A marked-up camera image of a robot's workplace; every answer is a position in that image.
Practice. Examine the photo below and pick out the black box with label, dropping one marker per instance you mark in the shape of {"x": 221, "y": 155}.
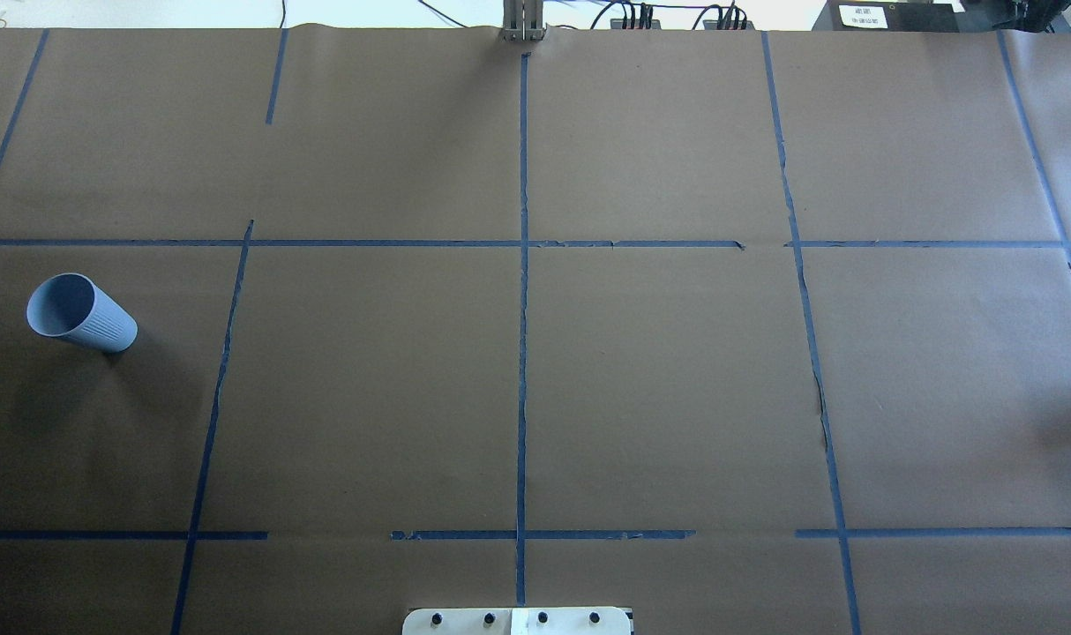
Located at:
{"x": 889, "y": 16}

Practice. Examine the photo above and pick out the blue ribbed plastic cup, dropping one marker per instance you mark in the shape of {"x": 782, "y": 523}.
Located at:
{"x": 70, "y": 307}

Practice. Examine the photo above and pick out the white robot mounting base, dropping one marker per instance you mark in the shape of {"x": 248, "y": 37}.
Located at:
{"x": 519, "y": 620}

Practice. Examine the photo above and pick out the aluminium frame post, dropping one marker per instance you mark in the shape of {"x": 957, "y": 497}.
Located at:
{"x": 522, "y": 20}

